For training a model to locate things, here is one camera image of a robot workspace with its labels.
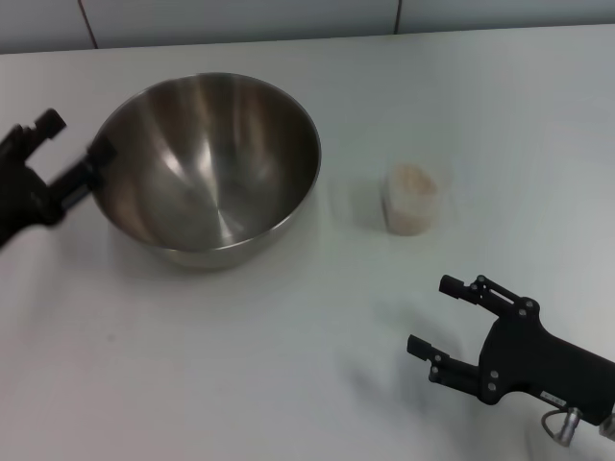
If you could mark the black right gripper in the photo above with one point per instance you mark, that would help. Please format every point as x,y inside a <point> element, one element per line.
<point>523,355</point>

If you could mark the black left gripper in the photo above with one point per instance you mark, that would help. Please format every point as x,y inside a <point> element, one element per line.
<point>24,201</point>

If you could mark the clear plastic measuring cup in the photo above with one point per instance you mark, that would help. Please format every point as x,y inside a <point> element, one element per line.
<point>444,192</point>

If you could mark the white uncooked rice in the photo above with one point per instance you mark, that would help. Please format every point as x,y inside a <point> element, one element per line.
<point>412,197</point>

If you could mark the stainless steel mixing bowl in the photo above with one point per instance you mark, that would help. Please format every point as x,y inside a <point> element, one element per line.
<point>206,168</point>

